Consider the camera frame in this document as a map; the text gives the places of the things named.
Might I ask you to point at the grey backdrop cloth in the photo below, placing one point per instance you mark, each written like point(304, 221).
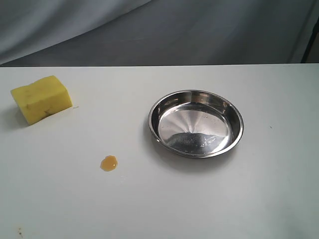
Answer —
point(154, 32)

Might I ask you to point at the yellow sponge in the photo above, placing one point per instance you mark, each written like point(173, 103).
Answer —
point(42, 98)

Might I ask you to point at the orange liquid spill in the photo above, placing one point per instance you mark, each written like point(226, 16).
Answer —
point(109, 163)

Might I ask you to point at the round stainless steel dish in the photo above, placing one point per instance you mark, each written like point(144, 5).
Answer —
point(195, 123)

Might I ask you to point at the black backdrop stand pole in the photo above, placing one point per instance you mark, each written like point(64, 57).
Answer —
point(311, 54)

